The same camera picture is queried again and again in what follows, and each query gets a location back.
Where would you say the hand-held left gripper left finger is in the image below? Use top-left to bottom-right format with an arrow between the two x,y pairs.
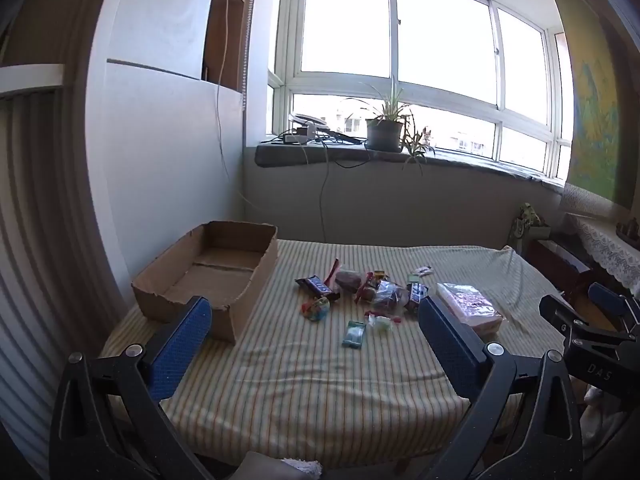
49,296 -> 213,480

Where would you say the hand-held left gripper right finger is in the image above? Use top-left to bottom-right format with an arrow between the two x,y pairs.
417,295 -> 583,480

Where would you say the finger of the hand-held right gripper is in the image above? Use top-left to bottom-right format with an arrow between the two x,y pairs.
539,294 -> 593,343
588,282 -> 640,333

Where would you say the pink wafer pack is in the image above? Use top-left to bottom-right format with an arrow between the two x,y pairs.
436,281 -> 505,337

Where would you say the cardboard box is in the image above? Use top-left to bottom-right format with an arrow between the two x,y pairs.
131,220 -> 279,346

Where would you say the clear bag of brown cake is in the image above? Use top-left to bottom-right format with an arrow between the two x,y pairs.
325,258 -> 373,293

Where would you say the dark chocolate bar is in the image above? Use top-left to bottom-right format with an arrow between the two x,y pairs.
404,282 -> 430,314
295,275 -> 342,304

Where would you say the wooden side cabinet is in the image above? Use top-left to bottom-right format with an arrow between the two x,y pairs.
524,237 -> 598,303

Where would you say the white lace cloth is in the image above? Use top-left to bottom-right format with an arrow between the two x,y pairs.
565,212 -> 640,297

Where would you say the clear candy packet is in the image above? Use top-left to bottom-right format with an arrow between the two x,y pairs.
364,310 -> 403,334

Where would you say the clear bag of dark snack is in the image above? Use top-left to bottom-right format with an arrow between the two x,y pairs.
374,280 -> 410,312

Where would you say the small red-wrapped snack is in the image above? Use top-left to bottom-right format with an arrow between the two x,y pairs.
355,272 -> 381,306

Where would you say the green patterned bag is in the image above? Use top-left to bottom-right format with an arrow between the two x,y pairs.
510,203 -> 552,251

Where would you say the teal snack packet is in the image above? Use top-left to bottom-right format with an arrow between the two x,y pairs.
342,320 -> 367,349

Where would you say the striped cloth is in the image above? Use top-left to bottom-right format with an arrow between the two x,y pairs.
100,239 -> 576,467

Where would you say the colourful candy packet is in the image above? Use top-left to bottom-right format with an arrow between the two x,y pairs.
300,296 -> 332,322

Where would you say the dark windowsill cover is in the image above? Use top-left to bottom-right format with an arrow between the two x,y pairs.
255,142 -> 566,183

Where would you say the small trailing plant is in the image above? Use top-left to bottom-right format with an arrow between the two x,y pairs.
400,115 -> 437,177

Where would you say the potted spider plant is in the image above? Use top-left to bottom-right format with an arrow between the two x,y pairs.
344,77 -> 422,153

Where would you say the window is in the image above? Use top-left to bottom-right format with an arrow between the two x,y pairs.
267,0 -> 575,186

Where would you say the yellow wall poster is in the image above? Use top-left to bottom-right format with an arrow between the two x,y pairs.
552,0 -> 628,202

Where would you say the grey cable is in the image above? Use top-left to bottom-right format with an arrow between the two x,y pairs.
299,139 -> 332,244

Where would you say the white hanging cable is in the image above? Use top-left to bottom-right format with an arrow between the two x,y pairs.
214,0 -> 253,207

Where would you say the bead blind cord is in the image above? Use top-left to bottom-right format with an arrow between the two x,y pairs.
240,0 -> 252,111

